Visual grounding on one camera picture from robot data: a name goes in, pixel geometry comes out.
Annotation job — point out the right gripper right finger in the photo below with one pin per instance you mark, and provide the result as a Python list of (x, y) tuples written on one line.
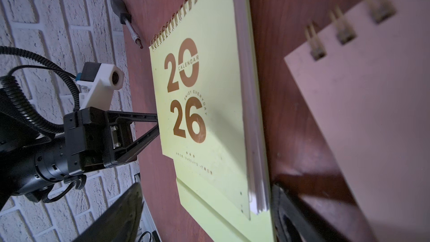
[(295, 220)]

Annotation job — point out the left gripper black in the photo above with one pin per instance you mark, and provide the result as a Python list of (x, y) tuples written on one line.
[(96, 139)]

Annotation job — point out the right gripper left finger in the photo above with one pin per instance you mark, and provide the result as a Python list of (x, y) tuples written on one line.
[(120, 222)]

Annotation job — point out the green calendar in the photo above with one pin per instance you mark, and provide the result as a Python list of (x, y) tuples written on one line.
[(208, 105)]

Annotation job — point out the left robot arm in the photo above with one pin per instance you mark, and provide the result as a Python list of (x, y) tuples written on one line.
[(29, 166)]

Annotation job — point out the pink calendar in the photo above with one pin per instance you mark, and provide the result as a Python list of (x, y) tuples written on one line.
[(366, 80)]

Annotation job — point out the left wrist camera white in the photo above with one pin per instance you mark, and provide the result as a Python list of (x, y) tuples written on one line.
[(102, 80)]

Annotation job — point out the black handled screwdriver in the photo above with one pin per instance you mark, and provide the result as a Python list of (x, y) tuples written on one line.
[(120, 10)]

